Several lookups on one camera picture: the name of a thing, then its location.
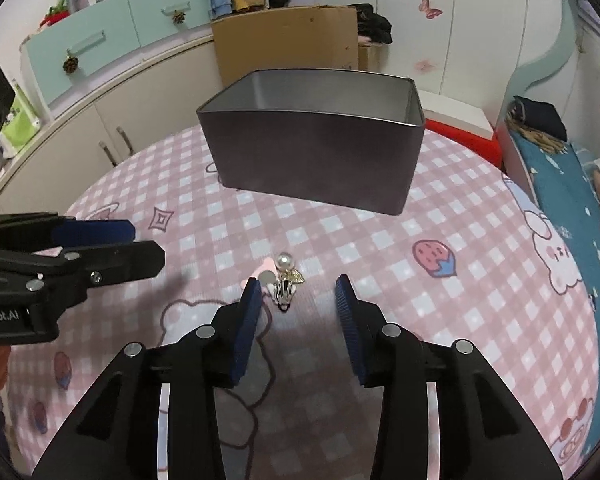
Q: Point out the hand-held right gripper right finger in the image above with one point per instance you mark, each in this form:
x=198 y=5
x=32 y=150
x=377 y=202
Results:
x=350 y=330

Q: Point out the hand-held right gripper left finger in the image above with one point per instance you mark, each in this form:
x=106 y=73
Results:
x=242 y=330

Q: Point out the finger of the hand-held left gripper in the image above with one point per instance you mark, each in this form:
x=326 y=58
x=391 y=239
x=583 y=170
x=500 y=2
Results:
x=95 y=232
x=125 y=260

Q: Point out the pearl charm brooch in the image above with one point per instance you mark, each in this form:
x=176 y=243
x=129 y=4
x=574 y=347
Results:
x=285 y=262

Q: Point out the grey metal box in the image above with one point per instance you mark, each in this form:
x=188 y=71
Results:
x=310 y=160

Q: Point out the pink checkered tablecloth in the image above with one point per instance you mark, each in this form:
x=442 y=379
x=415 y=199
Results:
x=430 y=285

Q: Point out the cream curved cabinet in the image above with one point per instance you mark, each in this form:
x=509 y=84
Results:
x=80 y=130

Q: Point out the green white bag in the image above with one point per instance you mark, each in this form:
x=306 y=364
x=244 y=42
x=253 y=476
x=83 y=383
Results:
x=20 y=120

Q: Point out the pine cone ornament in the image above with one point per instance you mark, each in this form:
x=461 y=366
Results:
x=71 y=64
x=179 y=17

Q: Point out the large mint drawer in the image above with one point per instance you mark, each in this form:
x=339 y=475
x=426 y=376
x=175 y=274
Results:
x=80 y=55

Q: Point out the red stool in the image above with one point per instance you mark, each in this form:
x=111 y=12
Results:
x=465 y=145

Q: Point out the red strawberry plush toy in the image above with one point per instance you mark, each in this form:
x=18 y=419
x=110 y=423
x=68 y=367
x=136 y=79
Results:
x=55 y=12

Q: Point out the white board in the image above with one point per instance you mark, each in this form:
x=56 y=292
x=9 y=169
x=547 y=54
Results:
x=455 y=115

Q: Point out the small mint drawer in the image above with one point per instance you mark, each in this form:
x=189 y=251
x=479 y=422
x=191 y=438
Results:
x=170 y=5

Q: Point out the blue printed bedsheet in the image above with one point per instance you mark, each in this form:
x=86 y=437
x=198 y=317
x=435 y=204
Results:
x=585 y=220

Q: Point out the large cardboard box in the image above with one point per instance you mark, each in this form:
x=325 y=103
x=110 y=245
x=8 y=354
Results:
x=280 y=45

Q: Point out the folded tan clothes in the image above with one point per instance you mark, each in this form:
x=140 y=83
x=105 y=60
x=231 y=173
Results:
x=542 y=142

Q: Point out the small cardboard box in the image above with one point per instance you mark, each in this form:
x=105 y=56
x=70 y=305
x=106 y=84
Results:
x=368 y=58

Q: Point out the pink flower sticker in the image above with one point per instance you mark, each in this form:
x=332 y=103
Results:
x=425 y=65

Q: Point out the folded black clothes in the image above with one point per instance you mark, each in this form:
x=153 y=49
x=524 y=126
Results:
x=540 y=115

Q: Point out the white wardrobe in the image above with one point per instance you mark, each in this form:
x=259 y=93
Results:
x=430 y=35

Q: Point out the black bag on box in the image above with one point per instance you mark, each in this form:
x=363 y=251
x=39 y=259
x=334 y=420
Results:
x=375 y=22

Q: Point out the pink butterfly sticker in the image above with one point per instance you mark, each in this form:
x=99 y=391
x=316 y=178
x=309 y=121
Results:
x=429 y=7

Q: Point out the mint bunk bed frame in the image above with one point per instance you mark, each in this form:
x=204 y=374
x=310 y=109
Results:
x=555 y=45

